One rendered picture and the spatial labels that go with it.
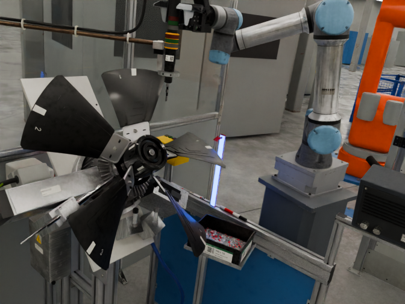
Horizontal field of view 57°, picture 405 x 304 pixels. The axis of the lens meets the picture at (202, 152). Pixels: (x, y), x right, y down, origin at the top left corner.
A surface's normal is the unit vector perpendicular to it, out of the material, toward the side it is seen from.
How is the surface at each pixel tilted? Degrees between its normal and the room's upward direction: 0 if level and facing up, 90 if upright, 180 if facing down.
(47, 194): 50
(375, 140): 90
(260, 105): 90
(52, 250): 90
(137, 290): 0
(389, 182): 15
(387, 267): 90
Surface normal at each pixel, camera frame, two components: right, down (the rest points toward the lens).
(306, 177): -0.81, 0.11
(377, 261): -0.64, 0.19
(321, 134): -0.17, 0.47
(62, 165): 0.66, -0.37
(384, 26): -0.49, 0.34
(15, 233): 0.76, 0.31
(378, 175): -0.05, -0.85
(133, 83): 0.09, -0.46
